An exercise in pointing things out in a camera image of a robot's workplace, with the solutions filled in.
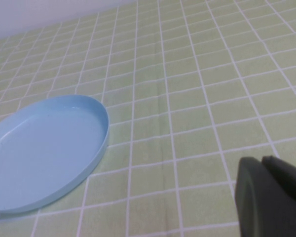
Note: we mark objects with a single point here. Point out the light blue round plate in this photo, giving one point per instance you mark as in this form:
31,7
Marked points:
44,153

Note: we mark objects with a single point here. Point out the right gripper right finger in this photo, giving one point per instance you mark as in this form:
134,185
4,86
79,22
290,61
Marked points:
288,176

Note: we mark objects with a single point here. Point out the green checkered tablecloth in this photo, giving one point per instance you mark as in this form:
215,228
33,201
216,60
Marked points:
187,98

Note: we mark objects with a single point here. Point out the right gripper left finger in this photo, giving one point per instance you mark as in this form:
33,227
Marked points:
261,209

